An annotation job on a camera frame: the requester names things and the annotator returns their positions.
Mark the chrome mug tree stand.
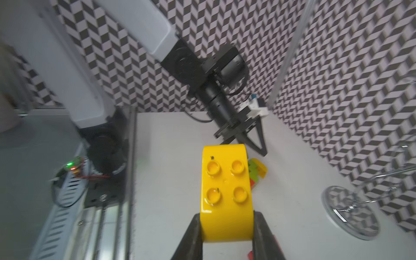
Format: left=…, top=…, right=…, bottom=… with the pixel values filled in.
left=321, top=76, right=416, bottom=241

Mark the white vent grille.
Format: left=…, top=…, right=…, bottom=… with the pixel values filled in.
left=29, top=157, right=89, bottom=260

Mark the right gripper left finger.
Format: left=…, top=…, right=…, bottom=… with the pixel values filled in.
left=171, top=213, right=203, bottom=260

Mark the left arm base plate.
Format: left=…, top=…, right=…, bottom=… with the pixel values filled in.
left=81, top=156, right=127, bottom=208

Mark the aluminium front rail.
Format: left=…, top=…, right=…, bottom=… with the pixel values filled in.
left=62, top=107, right=137, bottom=260

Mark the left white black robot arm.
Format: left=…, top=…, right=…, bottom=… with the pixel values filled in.
left=1, top=1, right=261, bottom=176

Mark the yellow long lego brick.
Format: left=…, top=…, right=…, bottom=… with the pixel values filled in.
left=251, top=158, right=268, bottom=179

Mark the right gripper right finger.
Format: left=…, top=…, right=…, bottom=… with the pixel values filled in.
left=252, top=211, right=286, bottom=260

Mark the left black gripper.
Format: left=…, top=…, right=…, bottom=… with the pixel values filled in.
left=196, top=81, right=268, bottom=157

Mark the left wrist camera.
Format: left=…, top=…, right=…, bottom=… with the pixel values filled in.
left=239, top=94, right=269, bottom=118

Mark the yellow curved lego brick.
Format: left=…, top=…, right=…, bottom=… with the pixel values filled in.
left=199, top=144, right=254, bottom=243

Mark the green lego brick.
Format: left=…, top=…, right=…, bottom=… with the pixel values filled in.
left=248, top=158, right=259, bottom=184

